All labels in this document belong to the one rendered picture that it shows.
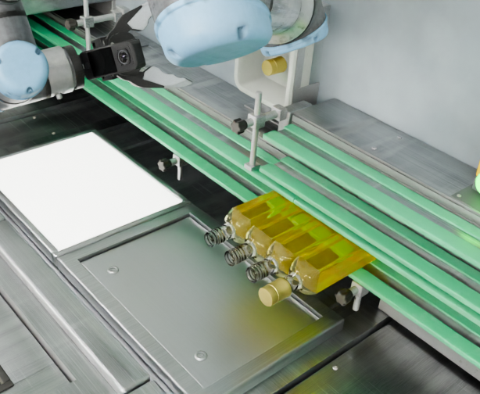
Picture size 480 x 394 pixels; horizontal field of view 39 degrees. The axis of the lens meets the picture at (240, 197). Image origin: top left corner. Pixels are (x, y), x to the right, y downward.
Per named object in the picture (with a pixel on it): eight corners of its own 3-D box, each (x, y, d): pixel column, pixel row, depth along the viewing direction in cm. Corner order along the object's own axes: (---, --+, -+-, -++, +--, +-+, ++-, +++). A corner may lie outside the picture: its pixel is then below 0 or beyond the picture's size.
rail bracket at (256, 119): (272, 155, 141) (226, 173, 133) (280, 80, 131) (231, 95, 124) (281, 161, 139) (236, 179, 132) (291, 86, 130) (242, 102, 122)
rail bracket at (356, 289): (374, 286, 131) (327, 315, 123) (381, 259, 127) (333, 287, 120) (390, 298, 129) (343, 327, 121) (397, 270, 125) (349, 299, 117)
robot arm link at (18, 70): (-25, 20, 88) (-31, 37, 98) (3, 102, 90) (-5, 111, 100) (34, 8, 92) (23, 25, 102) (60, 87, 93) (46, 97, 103)
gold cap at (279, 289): (274, 283, 114) (255, 293, 112) (281, 273, 111) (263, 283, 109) (286, 300, 113) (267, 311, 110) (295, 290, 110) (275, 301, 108)
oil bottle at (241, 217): (298, 199, 140) (218, 235, 127) (301, 176, 137) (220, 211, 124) (317, 212, 136) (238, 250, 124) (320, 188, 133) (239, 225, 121)
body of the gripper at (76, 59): (122, 31, 118) (55, 48, 113) (137, 26, 110) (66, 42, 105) (134, 74, 119) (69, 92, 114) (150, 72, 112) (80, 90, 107)
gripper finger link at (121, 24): (132, 0, 112) (101, 41, 110) (135, -2, 110) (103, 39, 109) (153, 19, 114) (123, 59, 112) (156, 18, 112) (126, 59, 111)
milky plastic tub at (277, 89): (261, 78, 156) (232, 87, 151) (270, -19, 143) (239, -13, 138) (315, 107, 145) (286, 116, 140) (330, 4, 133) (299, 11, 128)
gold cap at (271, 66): (276, 53, 147) (261, 57, 144) (288, 59, 144) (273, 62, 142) (275, 69, 148) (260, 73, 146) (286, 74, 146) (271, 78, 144)
